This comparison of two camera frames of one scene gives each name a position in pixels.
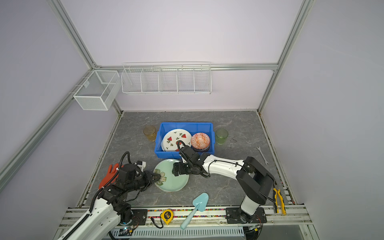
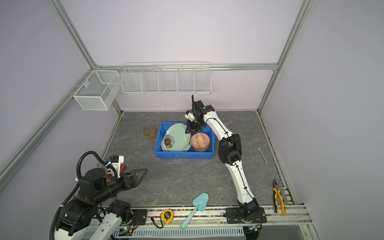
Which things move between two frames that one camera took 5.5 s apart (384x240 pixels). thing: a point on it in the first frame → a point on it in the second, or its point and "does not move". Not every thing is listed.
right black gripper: x=182 y=171 → x=190 y=128
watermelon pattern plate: x=170 y=138 does not move
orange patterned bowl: x=200 y=142 does not move
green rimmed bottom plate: x=168 y=182 → x=176 y=139
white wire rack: x=167 y=78 does not move
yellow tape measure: x=167 y=216 does not move
